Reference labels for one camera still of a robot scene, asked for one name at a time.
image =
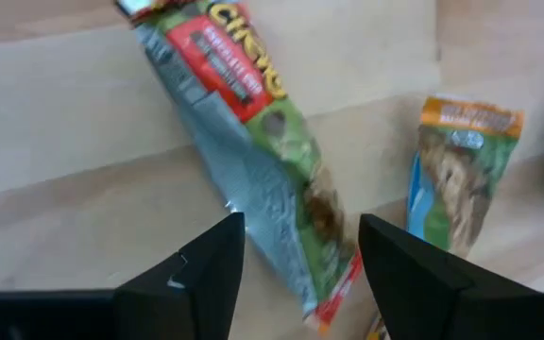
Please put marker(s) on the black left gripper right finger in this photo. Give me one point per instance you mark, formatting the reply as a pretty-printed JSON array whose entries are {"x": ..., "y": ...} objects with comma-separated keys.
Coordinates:
[{"x": 432, "y": 293}]

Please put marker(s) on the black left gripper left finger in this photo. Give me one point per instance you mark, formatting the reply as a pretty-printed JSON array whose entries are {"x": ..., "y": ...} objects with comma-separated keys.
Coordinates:
[{"x": 192, "y": 293}]

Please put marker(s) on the red Chewy chocolate chip bar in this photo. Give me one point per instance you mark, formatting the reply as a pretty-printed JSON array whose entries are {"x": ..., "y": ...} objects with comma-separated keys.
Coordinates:
[{"x": 253, "y": 156}]

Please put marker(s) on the orange Chewy granola bar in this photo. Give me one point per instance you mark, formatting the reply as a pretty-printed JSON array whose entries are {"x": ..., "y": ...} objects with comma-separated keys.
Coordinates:
[{"x": 461, "y": 175}]

